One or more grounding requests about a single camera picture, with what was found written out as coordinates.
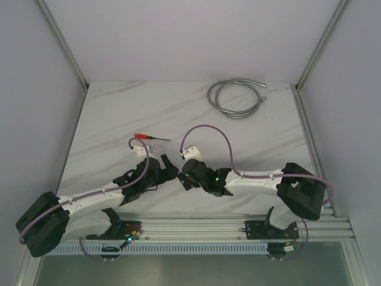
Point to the black fuse box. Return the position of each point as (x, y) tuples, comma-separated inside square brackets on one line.
[(187, 182)]

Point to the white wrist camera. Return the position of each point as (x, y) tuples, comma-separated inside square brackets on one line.
[(142, 152), (191, 153)]

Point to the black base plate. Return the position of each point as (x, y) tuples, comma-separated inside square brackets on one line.
[(257, 230), (118, 231)]

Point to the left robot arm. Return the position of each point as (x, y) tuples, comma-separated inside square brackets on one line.
[(91, 215)]

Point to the red handled screwdriver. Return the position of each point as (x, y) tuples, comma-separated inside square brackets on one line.
[(147, 137)]

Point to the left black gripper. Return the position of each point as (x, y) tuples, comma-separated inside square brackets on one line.
[(162, 171)]

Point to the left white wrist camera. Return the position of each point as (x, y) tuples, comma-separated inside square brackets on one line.
[(142, 152)]

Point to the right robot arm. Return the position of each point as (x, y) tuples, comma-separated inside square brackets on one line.
[(301, 194)]

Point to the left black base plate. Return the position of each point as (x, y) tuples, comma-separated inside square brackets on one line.
[(118, 231)]

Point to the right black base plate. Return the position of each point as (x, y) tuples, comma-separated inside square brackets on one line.
[(257, 230)]

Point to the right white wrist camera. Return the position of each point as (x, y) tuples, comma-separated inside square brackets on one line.
[(191, 153)]

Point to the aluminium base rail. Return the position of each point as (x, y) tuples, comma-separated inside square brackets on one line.
[(215, 227)]

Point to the slotted grey cable duct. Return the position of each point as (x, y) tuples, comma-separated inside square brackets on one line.
[(138, 248)]

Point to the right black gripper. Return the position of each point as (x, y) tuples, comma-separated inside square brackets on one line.
[(203, 162)]

